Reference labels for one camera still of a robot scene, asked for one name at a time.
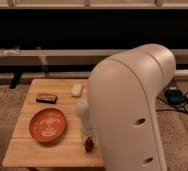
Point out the blue power adapter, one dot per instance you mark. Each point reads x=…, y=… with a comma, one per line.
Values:
x=174, y=97

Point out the small black box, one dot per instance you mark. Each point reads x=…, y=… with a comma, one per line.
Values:
x=46, y=98

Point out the wooden table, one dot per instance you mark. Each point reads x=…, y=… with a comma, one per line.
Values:
x=66, y=151

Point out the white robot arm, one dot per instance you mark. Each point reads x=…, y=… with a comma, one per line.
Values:
x=120, y=107

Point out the orange ceramic bowl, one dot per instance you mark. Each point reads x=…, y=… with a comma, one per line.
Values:
x=47, y=125

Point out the dark red pepper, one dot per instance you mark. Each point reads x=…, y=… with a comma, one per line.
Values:
x=88, y=145

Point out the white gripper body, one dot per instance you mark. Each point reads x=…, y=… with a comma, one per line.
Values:
x=82, y=112

